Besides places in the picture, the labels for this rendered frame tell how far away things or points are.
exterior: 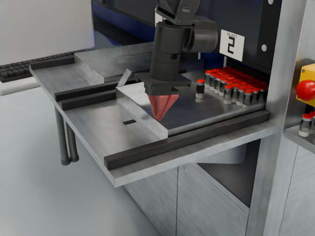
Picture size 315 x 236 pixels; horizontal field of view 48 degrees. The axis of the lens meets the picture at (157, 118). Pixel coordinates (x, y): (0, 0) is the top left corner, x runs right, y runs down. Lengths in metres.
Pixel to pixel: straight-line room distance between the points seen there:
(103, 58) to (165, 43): 0.60
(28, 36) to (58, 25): 0.13
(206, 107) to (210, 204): 0.40
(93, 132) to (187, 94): 0.30
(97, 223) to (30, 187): 0.50
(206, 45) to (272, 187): 0.40
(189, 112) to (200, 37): 0.21
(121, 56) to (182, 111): 0.48
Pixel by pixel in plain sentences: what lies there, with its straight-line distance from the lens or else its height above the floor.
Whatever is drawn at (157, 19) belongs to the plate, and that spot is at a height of 1.02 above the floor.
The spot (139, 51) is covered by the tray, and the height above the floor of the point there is 0.89.
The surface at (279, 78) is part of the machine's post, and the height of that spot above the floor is 0.99.
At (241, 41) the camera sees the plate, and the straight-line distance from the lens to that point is 0.88.
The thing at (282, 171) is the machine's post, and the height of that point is 0.75.
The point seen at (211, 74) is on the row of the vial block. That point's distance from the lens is 0.97.
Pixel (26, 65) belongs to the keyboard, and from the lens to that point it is 1.42.
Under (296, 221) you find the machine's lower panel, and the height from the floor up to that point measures 0.55.
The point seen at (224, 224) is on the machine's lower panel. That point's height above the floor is 0.47.
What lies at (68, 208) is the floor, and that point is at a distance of 1.95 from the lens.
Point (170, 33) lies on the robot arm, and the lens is 0.68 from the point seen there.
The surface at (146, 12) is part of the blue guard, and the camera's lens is 1.27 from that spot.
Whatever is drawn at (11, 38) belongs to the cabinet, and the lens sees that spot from 1.51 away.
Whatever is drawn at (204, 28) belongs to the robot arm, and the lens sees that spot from 0.72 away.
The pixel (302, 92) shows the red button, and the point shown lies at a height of 0.99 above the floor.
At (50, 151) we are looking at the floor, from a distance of 2.44.
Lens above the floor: 1.26
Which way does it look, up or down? 27 degrees down
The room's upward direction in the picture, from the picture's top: straight up
